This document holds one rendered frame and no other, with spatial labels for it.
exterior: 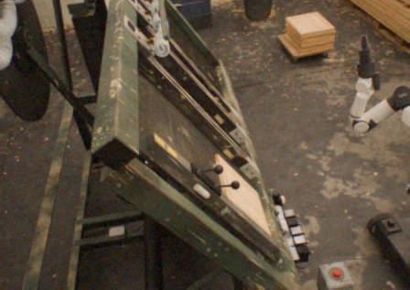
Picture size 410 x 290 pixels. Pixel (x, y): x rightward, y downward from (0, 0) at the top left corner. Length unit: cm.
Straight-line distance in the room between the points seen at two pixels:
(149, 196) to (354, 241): 225
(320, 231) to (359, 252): 30
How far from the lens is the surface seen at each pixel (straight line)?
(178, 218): 141
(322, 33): 515
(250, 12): 634
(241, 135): 263
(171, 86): 195
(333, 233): 335
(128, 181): 127
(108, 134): 118
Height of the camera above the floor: 265
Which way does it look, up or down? 40 degrees down
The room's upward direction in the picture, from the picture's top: 7 degrees counter-clockwise
